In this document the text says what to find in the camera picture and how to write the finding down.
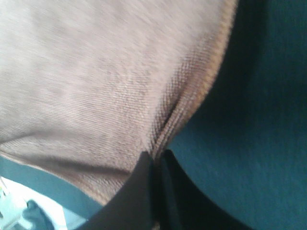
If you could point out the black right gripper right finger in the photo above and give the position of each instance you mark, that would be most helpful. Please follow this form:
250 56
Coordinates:
184 206

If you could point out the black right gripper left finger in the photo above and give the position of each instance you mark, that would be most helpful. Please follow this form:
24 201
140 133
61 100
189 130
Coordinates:
131 208

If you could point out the brown microfibre towel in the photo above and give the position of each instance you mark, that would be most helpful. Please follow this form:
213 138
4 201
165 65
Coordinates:
87 85

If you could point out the white plastic bin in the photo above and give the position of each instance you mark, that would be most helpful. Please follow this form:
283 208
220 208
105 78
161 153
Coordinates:
22 208

